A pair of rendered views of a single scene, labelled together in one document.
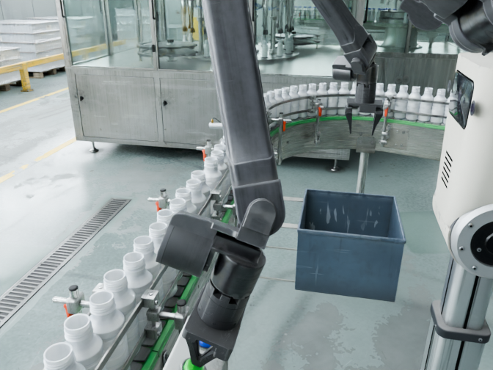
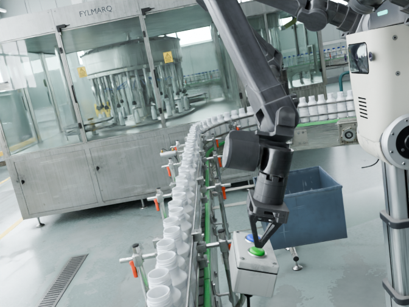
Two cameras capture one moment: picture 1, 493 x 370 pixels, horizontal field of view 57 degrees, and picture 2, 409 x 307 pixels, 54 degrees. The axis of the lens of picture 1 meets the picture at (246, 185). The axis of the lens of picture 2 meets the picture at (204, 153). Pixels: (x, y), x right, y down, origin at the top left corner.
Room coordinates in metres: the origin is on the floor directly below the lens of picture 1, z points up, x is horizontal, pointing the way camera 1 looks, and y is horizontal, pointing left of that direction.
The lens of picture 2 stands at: (-0.22, 0.25, 1.48)
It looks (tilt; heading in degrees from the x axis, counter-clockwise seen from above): 12 degrees down; 351
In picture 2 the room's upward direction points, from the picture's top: 11 degrees counter-clockwise
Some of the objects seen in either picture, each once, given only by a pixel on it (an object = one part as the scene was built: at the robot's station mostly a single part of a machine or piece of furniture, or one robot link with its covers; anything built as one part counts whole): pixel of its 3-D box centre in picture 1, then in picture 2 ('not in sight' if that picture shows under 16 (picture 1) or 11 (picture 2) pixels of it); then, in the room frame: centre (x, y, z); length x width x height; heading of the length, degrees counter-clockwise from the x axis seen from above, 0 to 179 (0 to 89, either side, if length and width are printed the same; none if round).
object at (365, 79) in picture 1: (365, 73); (278, 77); (1.32, -0.34, 1.39); 0.07 x 0.06 x 0.07; 53
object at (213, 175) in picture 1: (211, 185); (190, 180); (1.22, 0.10, 1.08); 0.06 x 0.06 x 0.17
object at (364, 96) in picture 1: (364, 95); (282, 91); (1.32, -0.34, 1.33); 0.10 x 0.07 x 0.07; 77
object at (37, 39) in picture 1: (24, 48); not in sight; (9.49, 4.50, 0.50); 1.23 x 1.04 x 1.00; 79
